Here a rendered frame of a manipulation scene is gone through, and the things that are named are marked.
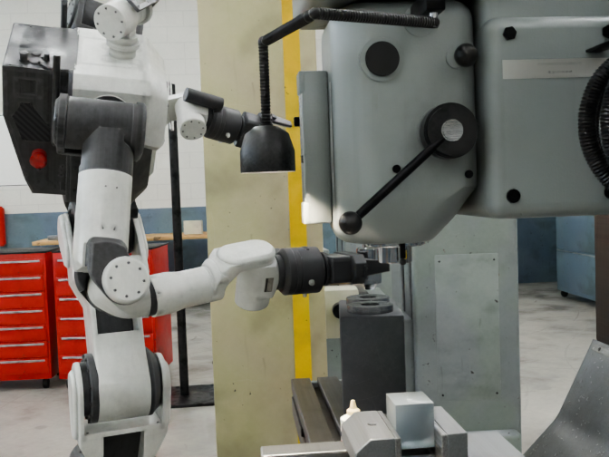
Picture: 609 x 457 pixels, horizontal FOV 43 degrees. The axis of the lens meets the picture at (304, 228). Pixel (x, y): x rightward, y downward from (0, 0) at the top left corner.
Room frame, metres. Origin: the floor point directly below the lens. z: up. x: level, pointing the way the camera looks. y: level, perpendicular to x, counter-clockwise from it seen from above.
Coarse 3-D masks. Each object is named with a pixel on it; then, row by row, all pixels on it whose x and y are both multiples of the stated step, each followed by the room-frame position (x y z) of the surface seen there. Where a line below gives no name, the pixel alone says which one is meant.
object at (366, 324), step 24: (360, 312) 1.46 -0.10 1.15; (384, 312) 1.46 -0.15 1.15; (360, 336) 1.43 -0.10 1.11; (384, 336) 1.43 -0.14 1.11; (360, 360) 1.43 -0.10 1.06; (384, 360) 1.43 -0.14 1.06; (360, 384) 1.43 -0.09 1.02; (384, 384) 1.43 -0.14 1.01; (360, 408) 1.43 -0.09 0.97; (384, 408) 1.43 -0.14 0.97
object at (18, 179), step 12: (0, 120) 9.78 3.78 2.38; (0, 132) 9.78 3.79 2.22; (0, 144) 9.78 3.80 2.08; (12, 144) 9.79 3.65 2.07; (0, 156) 9.78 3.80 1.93; (12, 156) 9.79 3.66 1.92; (0, 168) 9.78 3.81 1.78; (12, 168) 9.79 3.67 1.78; (0, 180) 9.78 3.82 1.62; (12, 180) 9.79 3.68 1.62; (24, 180) 9.81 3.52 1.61
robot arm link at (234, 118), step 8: (232, 112) 1.92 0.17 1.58; (240, 112) 1.94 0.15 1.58; (248, 112) 1.96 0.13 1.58; (232, 120) 1.91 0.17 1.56; (240, 120) 1.93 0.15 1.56; (248, 120) 1.94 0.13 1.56; (256, 120) 1.95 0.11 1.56; (224, 128) 1.90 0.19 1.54; (232, 128) 1.91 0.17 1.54; (240, 128) 1.94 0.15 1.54; (248, 128) 1.94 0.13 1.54; (224, 136) 1.92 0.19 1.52; (232, 136) 1.92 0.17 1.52; (240, 136) 1.94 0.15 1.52; (240, 144) 1.97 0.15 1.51
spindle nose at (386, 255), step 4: (380, 248) 1.09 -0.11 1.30; (384, 248) 1.08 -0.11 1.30; (388, 248) 1.07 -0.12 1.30; (392, 248) 1.07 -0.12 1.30; (396, 248) 1.07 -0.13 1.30; (408, 248) 1.08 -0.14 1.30; (380, 252) 1.09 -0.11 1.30; (384, 252) 1.08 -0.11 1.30; (388, 252) 1.07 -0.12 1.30; (392, 252) 1.07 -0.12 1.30; (396, 252) 1.07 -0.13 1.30; (408, 252) 1.08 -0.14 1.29; (380, 256) 1.09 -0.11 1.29; (384, 256) 1.08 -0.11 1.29; (388, 256) 1.07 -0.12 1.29; (392, 256) 1.07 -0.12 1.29; (396, 256) 1.07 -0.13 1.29; (408, 256) 1.08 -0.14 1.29; (380, 260) 1.09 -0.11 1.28; (384, 260) 1.08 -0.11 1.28; (388, 260) 1.07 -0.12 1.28; (392, 260) 1.07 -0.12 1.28; (396, 260) 1.07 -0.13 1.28; (408, 260) 1.08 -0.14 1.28
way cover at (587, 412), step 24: (600, 360) 1.23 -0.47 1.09; (576, 384) 1.27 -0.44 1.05; (600, 384) 1.20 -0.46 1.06; (576, 408) 1.24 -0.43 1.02; (600, 408) 1.17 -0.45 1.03; (552, 432) 1.26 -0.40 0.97; (576, 432) 1.20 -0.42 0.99; (600, 432) 1.14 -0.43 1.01; (528, 456) 1.26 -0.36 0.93; (552, 456) 1.20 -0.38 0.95; (576, 456) 1.15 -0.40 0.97; (600, 456) 1.11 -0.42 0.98
